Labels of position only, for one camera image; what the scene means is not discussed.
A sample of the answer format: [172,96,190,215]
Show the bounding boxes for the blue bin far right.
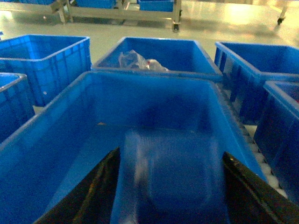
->
[214,42,299,125]

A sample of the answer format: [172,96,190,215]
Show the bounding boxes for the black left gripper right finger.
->
[222,152,299,224]

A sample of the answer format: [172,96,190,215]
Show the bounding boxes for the blue target bin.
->
[0,72,264,224]

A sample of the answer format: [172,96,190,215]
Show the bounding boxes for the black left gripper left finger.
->
[35,147,121,224]

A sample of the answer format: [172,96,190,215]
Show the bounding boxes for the blue block part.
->
[110,130,228,224]

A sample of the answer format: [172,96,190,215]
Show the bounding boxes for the blue bin far left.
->
[0,34,92,107]

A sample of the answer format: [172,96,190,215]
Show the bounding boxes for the clear plastic bag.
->
[118,50,170,72]

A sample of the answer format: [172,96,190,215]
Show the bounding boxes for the blue bin with red parts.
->
[254,81,299,203]

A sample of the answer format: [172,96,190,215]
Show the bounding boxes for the blue bin with plastic bag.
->
[92,37,222,83]

